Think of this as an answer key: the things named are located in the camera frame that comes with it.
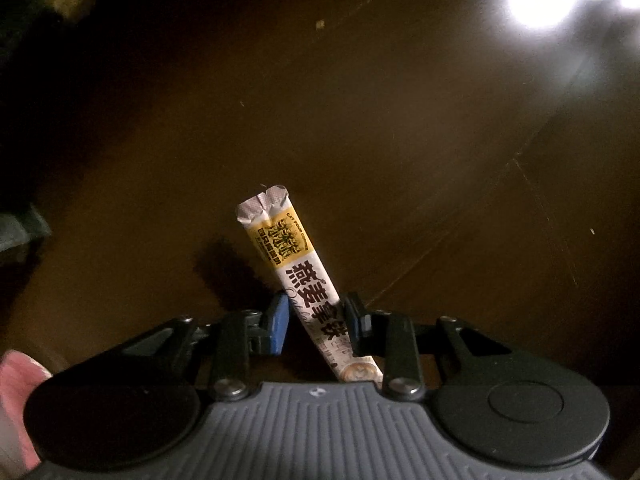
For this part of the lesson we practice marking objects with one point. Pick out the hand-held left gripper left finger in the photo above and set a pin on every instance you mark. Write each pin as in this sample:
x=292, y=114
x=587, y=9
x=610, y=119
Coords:
x=280, y=325

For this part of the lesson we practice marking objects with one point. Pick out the white yellow stick sachet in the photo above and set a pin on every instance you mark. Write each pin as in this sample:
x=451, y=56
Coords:
x=300, y=270

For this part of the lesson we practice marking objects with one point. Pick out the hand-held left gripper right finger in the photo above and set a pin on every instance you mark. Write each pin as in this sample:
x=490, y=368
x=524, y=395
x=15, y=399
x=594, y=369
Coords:
x=354, y=325

